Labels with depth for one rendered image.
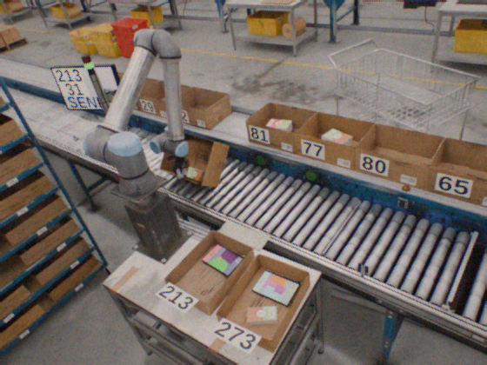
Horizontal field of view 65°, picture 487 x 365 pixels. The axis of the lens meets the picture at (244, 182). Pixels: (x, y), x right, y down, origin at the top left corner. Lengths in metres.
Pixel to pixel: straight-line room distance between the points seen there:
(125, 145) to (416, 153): 1.64
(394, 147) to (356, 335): 1.19
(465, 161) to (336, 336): 1.30
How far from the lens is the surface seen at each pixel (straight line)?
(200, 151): 2.67
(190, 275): 2.06
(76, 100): 2.87
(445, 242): 2.18
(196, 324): 1.89
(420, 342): 2.69
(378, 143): 2.53
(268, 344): 1.70
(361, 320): 2.71
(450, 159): 2.44
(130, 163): 1.87
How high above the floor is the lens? 2.30
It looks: 38 degrees down
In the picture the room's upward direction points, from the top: 11 degrees counter-clockwise
